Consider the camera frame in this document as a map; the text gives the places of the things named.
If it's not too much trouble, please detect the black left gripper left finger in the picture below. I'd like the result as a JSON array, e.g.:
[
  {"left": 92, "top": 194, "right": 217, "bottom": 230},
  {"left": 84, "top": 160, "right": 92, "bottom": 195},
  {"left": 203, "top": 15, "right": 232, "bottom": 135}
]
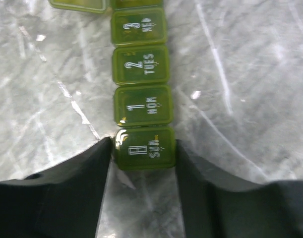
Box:
[{"left": 0, "top": 138, "right": 111, "bottom": 238}]

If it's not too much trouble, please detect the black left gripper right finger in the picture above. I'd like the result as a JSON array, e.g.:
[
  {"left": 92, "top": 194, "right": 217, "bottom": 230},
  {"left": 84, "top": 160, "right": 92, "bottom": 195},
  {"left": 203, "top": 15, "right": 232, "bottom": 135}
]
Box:
[{"left": 176, "top": 140, "right": 303, "bottom": 238}]

